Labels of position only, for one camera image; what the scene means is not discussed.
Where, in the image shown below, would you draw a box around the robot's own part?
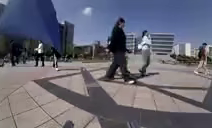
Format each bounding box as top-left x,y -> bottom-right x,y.
127,119 -> 142,128
62,120 -> 75,128

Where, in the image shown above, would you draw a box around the bushes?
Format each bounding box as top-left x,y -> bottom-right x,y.
169,53 -> 202,66

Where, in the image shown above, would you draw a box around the person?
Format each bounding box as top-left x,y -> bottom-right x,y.
8,39 -> 24,67
50,46 -> 62,72
33,40 -> 46,68
193,42 -> 211,76
137,29 -> 153,78
104,17 -> 138,85

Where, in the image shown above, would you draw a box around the blue sloped structure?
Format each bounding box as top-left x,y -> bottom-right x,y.
0,0 -> 64,55

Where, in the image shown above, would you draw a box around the grey paved plaza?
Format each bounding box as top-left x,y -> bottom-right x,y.
0,53 -> 212,128

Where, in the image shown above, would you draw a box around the small white building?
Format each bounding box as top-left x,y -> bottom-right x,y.
173,42 -> 192,57

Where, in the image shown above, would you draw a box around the grey building with two wings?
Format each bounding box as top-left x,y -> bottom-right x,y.
125,31 -> 176,56

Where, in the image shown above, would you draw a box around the dark stone band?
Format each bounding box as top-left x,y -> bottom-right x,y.
32,66 -> 212,128

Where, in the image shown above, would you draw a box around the dark tall building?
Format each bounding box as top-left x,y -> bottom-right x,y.
58,20 -> 75,56

